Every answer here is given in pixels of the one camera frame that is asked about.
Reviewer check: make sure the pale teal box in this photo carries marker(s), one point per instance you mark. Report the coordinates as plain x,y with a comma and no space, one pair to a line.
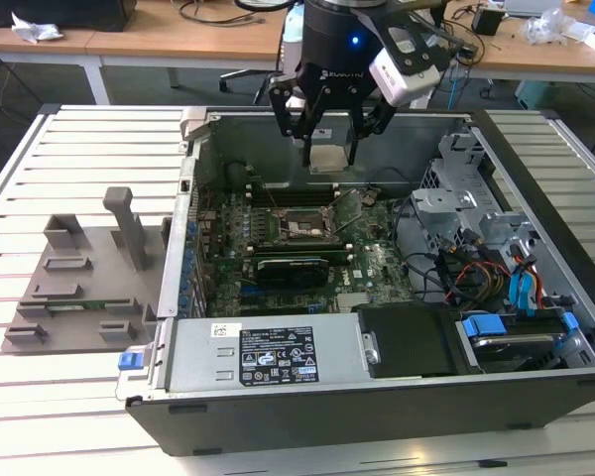
535,94

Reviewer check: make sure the wooden desk white frame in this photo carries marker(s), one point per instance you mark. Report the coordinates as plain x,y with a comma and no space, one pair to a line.
129,44
525,57

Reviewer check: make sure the silver cage bracket plate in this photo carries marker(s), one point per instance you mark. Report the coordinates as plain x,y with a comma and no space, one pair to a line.
441,201

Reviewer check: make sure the black plastic shroud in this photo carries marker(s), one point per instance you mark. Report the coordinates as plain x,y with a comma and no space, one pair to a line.
406,342

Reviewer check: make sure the green motherboard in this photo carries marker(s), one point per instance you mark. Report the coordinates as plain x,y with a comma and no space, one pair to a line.
382,268

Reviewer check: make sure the green RAM stick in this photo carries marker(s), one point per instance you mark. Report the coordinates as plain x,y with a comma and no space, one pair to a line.
74,306

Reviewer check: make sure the black graphics card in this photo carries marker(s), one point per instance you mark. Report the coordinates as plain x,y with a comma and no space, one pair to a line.
292,273

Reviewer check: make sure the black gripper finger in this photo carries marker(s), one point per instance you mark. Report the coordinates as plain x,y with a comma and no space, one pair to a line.
277,104
355,114

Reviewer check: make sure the CPU socket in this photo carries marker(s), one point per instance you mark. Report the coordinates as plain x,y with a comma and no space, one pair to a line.
305,229

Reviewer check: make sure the silver finned heat sink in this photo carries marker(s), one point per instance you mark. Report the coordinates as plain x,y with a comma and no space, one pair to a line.
353,301

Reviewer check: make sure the small black box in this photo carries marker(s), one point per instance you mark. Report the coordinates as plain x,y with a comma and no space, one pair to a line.
487,22

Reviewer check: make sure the silver laptop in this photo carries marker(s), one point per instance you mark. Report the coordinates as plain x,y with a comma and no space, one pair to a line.
530,6

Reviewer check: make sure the round coin cell battery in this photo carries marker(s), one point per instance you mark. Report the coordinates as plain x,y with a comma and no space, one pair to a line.
369,197

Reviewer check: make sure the hard disk with blue carrier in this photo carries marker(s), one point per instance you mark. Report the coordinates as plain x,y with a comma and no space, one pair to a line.
515,349

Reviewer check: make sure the large black box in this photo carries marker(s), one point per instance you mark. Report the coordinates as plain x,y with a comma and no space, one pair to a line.
54,12

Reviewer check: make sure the clear plastic bag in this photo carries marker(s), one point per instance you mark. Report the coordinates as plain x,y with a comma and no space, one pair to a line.
545,27

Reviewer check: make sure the black PC case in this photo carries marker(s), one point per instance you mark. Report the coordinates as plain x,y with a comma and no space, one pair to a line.
377,421

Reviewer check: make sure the black power adapter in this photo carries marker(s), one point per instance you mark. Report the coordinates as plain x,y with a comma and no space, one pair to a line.
467,50

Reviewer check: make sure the silver CPU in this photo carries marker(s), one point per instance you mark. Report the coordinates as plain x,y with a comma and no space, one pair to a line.
329,158

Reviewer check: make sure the blue case latch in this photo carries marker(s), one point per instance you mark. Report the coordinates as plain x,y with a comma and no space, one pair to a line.
129,361

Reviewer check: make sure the silver metal drive cage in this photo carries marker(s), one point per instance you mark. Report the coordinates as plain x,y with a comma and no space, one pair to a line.
458,154

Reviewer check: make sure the black chair base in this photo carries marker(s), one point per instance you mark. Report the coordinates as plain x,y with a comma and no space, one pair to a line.
243,73

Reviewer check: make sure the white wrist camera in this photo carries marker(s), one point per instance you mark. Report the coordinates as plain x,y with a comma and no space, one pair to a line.
295,103
401,84

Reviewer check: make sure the grey power supply unit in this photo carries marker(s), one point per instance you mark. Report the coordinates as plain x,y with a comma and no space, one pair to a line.
203,357

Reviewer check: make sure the grey parts rack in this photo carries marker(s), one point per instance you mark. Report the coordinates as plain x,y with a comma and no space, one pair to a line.
104,297

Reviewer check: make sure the crumpled white paper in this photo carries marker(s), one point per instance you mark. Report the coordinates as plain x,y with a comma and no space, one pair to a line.
35,30

